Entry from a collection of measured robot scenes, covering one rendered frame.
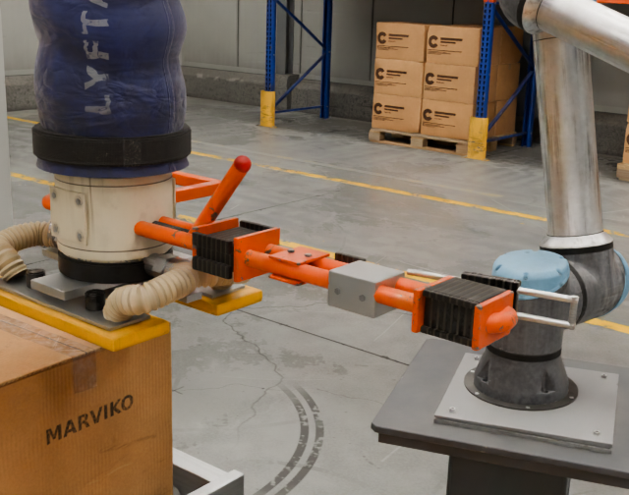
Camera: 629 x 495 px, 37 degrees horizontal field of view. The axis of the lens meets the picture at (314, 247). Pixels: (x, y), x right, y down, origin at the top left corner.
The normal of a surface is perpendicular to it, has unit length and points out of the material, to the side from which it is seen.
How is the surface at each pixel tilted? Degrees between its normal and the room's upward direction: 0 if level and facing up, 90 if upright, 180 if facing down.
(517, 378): 71
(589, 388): 1
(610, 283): 79
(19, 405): 90
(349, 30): 90
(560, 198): 89
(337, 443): 0
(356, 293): 90
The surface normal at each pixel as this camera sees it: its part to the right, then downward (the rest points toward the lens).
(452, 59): -0.62, 0.25
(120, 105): 0.25, 0.07
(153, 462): 0.80, 0.18
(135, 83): 0.48, -0.03
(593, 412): 0.01, -0.96
